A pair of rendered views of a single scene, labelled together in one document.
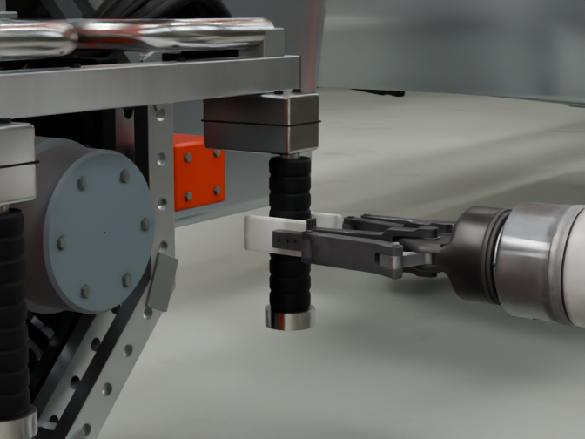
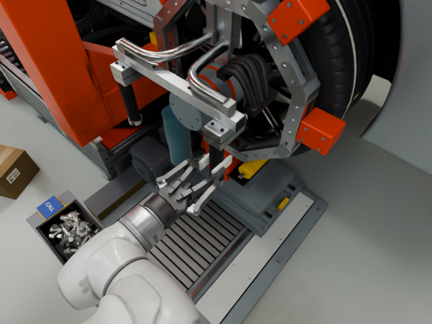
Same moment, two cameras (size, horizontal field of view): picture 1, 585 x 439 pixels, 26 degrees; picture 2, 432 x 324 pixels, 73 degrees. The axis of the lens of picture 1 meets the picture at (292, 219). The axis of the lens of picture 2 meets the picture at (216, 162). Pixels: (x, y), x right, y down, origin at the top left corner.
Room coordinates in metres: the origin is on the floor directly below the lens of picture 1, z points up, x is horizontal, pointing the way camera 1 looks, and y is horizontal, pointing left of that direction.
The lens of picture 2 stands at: (1.14, -0.44, 1.41)
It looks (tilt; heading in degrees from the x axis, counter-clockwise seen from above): 52 degrees down; 98
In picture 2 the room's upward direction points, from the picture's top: straight up
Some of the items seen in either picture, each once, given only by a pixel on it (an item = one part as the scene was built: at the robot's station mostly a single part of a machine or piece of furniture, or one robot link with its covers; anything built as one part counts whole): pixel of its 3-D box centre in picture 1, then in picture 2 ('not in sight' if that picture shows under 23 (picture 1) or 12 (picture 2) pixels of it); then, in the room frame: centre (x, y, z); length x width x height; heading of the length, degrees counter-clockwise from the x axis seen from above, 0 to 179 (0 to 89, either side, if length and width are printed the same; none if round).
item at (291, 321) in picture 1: (290, 237); (216, 162); (1.07, 0.00, 0.83); 0.04 x 0.04 x 0.16
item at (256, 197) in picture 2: not in sight; (246, 157); (1.15, 0.43, 0.32); 0.40 x 0.30 x 0.28; 147
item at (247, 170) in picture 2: not in sight; (263, 153); (1.21, 0.31, 0.51); 0.29 x 0.06 x 0.06; 57
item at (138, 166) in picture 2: not in sight; (176, 153); (0.80, 0.46, 0.26); 0.42 x 0.18 x 0.35; 57
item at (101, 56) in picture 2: not in sight; (143, 56); (0.67, 0.62, 0.69); 0.52 x 0.17 x 0.35; 57
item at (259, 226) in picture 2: not in sight; (243, 180); (1.15, 0.43, 0.13); 0.50 x 0.36 x 0.10; 147
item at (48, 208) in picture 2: not in sight; (51, 208); (0.48, -0.02, 0.47); 0.07 x 0.07 x 0.02; 57
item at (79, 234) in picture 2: not in sight; (78, 240); (0.65, -0.13, 0.51); 0.20 x 0.14 x 0.13; 145
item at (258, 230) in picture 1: (279, 236); (209, 157); (1.05, 0.01, 0.83); 0.07 x 0.01 x 0.03; 58
